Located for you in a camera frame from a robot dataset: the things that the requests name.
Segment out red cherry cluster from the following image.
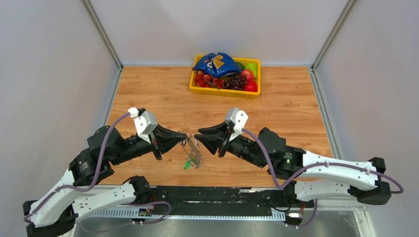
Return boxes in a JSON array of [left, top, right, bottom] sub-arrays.
[[194, 71, 223, 89]]

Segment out yellow plastic bin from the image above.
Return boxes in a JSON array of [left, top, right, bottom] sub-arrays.
[[189, 55, 261, 99]]

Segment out blue chips bag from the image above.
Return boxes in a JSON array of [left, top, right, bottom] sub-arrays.
[[192, 52, 242, 78]]

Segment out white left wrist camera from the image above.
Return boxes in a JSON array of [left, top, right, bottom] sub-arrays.
[[127, 107, 158, 144]]

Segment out large metal key organizer ring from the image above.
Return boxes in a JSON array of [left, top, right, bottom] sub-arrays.
[[181, 132, 204, 170]]

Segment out red tomato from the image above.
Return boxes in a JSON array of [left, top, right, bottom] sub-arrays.
[[244, 80, 258, 92]]

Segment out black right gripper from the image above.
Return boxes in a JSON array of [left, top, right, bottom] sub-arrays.
[[195, 120, 267, 168]]

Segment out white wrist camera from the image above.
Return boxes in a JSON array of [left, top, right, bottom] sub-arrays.
[[224, 107, 249, 142], [127, 107, 158, 144]]

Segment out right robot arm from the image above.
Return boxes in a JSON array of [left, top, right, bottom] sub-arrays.
[[194, 122, 392, 206]]

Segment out red apple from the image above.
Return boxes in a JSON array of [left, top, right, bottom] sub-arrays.
[[241, 70, 254, 81]]

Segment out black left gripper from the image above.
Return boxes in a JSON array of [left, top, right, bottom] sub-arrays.
[[110, 121, 188, 165]]

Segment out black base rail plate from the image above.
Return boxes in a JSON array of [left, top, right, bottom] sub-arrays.
[[133, 186, 314, 217]]

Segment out purple grape bunch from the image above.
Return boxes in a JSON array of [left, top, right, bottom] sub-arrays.
[[222, 74, 248, 91]]

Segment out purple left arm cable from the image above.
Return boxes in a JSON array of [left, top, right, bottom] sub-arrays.
[[23, 112, 172, 226]]

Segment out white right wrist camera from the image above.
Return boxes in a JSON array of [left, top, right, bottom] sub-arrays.
[[224, 107, 249, 142]]

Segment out green apple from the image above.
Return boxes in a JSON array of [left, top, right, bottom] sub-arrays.
[[245, 62, 258, 78]]

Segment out dark green avocado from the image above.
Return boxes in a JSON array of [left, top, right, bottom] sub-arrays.
[[235, 61, 245, 71]]

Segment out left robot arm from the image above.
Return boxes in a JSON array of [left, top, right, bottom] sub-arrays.
[[23, 125, 188, 237]]

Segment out green key tag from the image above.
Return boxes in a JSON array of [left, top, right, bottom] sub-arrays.
[[183, 160, 191, 170]]

